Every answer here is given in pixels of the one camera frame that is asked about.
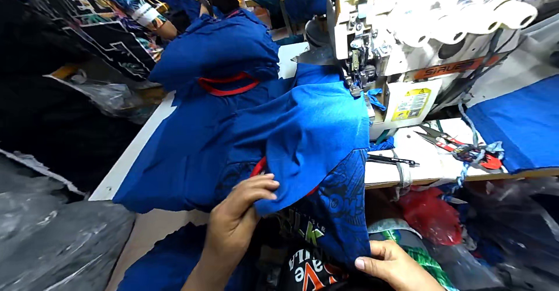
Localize person's left hand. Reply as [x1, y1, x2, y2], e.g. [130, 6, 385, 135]
[206, 173, 280, 261]

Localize person's right hand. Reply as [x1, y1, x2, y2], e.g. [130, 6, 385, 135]
[354, 240, 437, 291]

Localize blue printed garment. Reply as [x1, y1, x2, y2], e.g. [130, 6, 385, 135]
[214, 81, 372, 267]

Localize person's left forearm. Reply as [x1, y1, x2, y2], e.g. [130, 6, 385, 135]
[181, 253, 245, 291]

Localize person's legs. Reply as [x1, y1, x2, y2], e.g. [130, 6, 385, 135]
[366, 218, 457, 291]

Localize red plastic bag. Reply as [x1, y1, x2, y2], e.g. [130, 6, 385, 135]
[397, 186, 463, 246]

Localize person's body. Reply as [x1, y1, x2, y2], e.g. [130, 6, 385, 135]
[255, 212, 372, 291]

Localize white fabric tie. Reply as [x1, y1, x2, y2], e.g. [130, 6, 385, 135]
[392, 150, 413, 201]

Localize black pen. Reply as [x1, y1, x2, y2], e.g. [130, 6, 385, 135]
[367, 153, 420, 167]

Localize blue garment with red collar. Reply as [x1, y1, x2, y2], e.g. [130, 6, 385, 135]
[113, 71, 298, 214]

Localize small blue fabric scrap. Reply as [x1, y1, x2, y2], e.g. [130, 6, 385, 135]
[369, 136, 395, 152]

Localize white sewing table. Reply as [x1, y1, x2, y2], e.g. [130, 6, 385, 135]
[89, 41, 559, 202]

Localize dark blue crumpled garment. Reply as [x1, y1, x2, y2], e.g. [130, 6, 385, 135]
[116, 222, 263, 291]

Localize bundle of knotted fabric strips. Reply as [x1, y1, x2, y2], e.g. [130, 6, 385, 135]
[452, 95, 505, 191]

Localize clear plastic bag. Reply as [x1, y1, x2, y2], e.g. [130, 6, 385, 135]
[421, 177, 559, 291]

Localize pile of blue garments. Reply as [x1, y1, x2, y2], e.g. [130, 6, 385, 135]
[148, 8, 280, 92]

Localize bright blue fabric scrap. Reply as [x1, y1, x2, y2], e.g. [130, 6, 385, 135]
[366, 88, 387, 111]

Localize white translucent plastic bag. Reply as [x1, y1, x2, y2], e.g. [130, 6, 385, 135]
[44, 65, 166, 123]

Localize flat blue fabric piece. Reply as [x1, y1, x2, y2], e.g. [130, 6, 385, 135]
[466, 74, 559, 175]

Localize large grey plastic bag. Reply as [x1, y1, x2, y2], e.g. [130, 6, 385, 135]
[0, 150, 137, 291]

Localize black floral printed garment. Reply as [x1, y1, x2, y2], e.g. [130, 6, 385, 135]
[15, 0, 180, 81]

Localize white overlock sewing machine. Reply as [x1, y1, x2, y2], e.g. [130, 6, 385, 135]
[327, 0, 542, 140]

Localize black fabric bundle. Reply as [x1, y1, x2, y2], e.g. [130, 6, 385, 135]
[0, 0, 142, 193]

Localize thread snips with red handles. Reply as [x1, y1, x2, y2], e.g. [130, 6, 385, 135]
[414, 124, 503, 170]

